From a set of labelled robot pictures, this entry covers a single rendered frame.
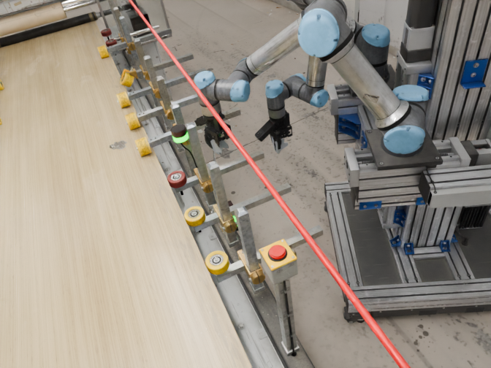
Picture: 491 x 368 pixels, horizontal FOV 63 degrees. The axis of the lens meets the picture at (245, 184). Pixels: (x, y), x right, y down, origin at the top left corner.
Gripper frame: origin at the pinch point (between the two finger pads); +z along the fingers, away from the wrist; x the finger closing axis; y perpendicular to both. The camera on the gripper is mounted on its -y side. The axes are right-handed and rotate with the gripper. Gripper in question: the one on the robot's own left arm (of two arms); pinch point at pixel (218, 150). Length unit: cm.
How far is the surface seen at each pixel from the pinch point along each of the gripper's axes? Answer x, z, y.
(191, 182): -11.1, 15.0, -9.4
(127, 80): 16, 7, -104
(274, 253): -34, -23, 66
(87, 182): -44, 11, -43
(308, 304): 12, 101, 34
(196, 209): -22.4, 10.2, 10.0
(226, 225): -17.9, 15.2, 21.1
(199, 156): -7.1, 0.0, -3.5
